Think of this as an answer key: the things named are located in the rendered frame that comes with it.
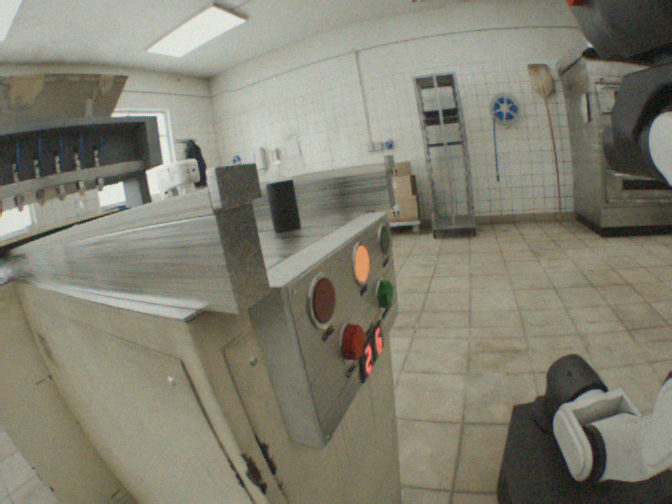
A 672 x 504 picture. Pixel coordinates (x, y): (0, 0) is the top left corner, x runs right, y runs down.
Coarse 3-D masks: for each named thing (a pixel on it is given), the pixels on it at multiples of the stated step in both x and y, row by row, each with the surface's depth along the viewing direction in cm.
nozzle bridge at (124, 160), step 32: (0, 128) 39; (32, 128) 46; (64, 128) 55; (96, 128) 66; (128, 128) 78; (0, 160) 44; (32, 160) 53; (64, 160) 62; (128, 160) 81; (160, 160) 84; (0, 192) 43; (32, 192) 52; (128, 192) 91
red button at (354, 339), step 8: (352, 328) 25; (360, 328) 26; (344, 336) 25; (352, 336) 25; (360, 336) 26; (344, 344) 24; (352, 344) 24; (360, 344) 26; (344, 352) 24; (352, 352) 24; (360, 352) 26
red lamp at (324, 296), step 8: (320, 280) 21; (328, 280) 22; (320, 288) 21; (328, 288) 22; (320, 296) 21; (328, 296) 22; (320, 304) 21; (328, 304) 22; (320, 312) 21; (328, 312) 22; (320, 320) 21; (328, 320) 22
